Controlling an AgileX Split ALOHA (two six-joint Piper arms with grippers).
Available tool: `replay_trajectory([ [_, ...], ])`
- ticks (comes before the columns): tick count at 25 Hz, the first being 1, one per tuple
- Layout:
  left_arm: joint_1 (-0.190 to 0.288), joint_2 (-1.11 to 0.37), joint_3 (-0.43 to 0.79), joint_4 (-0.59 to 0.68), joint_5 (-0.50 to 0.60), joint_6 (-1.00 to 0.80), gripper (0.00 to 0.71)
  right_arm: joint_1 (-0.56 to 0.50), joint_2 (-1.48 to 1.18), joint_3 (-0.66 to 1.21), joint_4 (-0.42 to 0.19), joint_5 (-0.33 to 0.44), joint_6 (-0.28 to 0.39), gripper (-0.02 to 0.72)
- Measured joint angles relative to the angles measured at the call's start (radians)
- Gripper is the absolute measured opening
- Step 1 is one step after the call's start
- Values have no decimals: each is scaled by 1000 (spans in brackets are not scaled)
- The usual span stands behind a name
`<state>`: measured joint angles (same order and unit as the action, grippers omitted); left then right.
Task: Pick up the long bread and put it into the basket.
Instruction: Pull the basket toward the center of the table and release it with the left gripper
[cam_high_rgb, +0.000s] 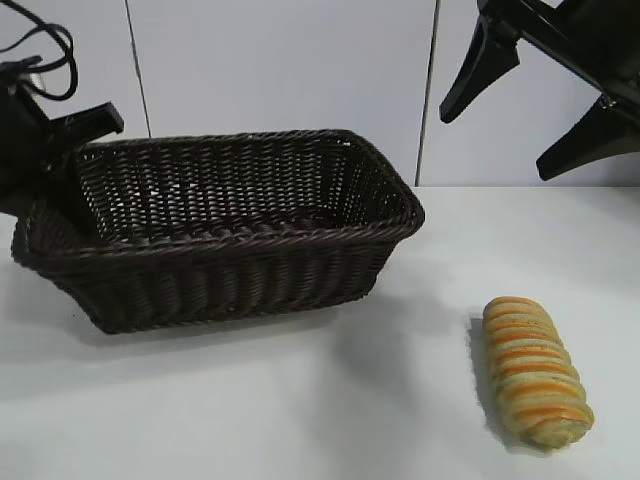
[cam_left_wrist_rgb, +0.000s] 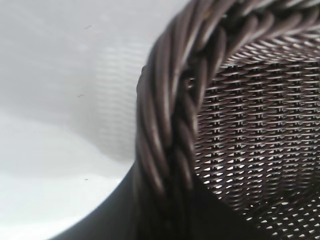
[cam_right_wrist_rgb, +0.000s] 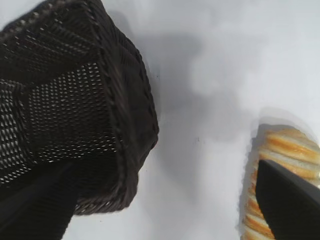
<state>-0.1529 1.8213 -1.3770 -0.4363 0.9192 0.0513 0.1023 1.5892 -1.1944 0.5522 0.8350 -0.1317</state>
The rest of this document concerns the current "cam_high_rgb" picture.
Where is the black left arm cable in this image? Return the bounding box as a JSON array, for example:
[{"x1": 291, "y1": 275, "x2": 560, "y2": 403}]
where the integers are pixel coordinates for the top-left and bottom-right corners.
[{"x1": 0, "y1": 0, "x2": 80, "y2": 102}]

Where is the long striped bread loaf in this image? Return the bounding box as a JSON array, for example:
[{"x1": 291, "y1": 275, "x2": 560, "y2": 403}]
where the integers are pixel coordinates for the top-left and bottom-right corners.
[{"x1": 482, "y1": 295, "x2": 595, "y2": 447}]

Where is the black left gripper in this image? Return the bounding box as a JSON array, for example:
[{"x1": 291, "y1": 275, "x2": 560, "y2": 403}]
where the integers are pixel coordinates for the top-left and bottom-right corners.
[{"x1": 0, "y1": 59, "x2": 125, "y2": 233}]

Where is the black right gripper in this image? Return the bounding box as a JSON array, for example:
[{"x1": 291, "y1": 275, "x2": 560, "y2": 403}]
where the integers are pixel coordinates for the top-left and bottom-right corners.
[{"x1": 439, "y1": 0, "x2": 640, "y2": 183}]

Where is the dark brown wicker basket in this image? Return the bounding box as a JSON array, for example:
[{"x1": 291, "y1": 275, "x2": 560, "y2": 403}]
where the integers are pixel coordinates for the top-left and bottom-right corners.
[{"x1": 10, "y1": 128, "x2": 426, "y2": 335}]

